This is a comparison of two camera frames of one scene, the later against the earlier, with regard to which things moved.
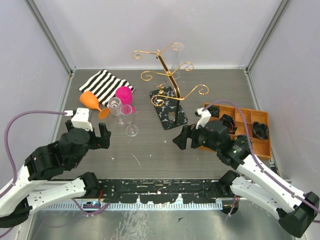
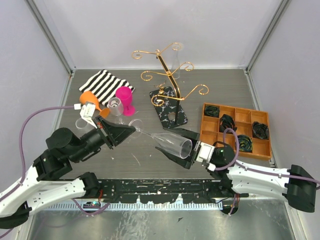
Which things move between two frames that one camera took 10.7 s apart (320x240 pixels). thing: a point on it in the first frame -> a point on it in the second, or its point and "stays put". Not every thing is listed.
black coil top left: (214, 110) stays put
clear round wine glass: (115, 105) stays put
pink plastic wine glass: (125, 94) stays put
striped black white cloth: (104, 85) stays put
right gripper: (188, 131) -> (187, 162)
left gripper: (102, 141) -> (113, 133)
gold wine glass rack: (166, 100) stays put
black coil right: (260, 130) stays put
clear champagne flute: (126, 110) -> (175, 145)
